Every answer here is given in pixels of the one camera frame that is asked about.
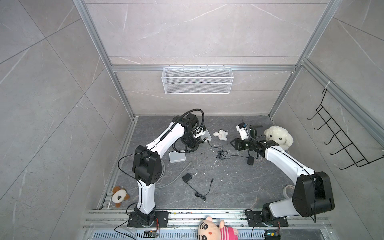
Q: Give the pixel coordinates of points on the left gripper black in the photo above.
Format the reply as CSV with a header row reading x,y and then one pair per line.
x,y
193,145

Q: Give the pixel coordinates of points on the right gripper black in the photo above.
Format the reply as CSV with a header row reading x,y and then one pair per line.
x,y
238,146

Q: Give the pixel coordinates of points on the white network switch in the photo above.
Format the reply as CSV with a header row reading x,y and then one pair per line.
x,y
206,136
175,157

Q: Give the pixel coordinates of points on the black power adapter with plug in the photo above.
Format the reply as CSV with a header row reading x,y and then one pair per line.
x,y
222,154

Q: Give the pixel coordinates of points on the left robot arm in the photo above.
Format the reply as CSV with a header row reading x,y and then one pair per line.
x,y
148,163

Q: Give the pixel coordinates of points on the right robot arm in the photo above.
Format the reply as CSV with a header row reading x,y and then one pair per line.
x,y
313,192

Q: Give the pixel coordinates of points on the small white plush toy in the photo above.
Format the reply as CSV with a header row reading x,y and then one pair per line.
x,y
221,134

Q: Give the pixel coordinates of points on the black power adapter near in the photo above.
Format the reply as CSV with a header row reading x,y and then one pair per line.
x,y
188,180

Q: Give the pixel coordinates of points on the large white plush dog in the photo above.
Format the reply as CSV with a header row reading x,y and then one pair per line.
x,y
279,135

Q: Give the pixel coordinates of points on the roll of tape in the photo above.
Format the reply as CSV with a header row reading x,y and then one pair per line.
x,y
288,191

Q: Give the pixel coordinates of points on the brown white plush toy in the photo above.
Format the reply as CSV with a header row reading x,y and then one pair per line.
x,y
119,195

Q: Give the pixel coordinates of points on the pink striped cartoon doll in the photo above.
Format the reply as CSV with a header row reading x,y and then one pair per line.
x,y
208,230

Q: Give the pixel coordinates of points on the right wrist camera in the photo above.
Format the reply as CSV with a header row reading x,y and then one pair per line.
x,y
243,130

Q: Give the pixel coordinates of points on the white wire mesh basket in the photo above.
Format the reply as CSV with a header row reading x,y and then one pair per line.
x,y
197,80

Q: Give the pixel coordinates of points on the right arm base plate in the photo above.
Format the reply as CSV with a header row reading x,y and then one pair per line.
x,y
255,218

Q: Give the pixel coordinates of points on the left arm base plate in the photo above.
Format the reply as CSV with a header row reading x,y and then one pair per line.
x,y
161,219

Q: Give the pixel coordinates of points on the black wire hook rack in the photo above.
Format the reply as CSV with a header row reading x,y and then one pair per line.
x,y
340,136

